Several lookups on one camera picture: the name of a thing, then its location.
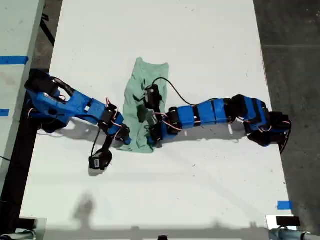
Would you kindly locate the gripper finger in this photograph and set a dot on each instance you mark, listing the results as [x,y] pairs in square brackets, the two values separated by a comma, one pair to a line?
[125,140]
[157,141]
[129,141]
[151,141]

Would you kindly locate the pale green T-shirt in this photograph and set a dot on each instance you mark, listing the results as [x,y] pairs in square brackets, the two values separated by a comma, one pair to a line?
[142,72]

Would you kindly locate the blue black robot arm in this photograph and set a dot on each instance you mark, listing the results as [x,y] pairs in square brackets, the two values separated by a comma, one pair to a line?
[80,105]
[207,112]

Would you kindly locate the tiny black box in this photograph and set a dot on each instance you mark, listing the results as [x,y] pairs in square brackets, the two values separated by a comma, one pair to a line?
[162,237]

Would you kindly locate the short blue tape strip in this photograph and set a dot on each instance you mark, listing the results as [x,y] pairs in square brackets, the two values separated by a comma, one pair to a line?
[4,112]

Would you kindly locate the small black box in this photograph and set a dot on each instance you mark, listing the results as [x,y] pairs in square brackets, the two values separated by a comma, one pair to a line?
[27,223]
[287,221]

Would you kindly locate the long blue tape strip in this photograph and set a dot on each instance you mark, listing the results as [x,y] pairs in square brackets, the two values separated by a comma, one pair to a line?
[13,60]

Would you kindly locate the square blue tape piece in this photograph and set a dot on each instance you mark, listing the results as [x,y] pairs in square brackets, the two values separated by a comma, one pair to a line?
[285,205]

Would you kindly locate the pale side table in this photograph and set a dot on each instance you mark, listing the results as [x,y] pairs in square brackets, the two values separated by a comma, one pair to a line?
[12,30]

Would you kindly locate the grey tube bundle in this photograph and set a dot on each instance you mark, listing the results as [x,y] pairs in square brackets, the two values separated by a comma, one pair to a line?
[287,235]

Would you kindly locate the black camera stalk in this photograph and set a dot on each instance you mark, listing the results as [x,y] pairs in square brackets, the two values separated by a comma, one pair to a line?
[158,112]
[107,142]

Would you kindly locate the black camera box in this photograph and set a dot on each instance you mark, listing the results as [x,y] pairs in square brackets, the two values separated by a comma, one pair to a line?
[100,161]
[152,96]

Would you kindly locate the black metal bracket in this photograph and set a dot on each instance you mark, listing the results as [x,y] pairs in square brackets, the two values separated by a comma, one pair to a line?
[47,30]

